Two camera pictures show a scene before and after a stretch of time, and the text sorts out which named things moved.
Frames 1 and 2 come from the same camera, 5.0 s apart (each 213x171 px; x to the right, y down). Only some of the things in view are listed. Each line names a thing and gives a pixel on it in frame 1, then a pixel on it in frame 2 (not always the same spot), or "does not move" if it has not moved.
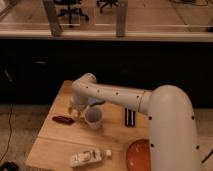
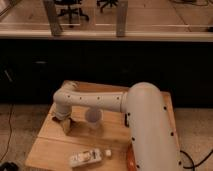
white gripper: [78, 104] → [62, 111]
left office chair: [70, 6] does not move
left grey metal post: [55, 25] does not move
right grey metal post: [121, 8] does not move
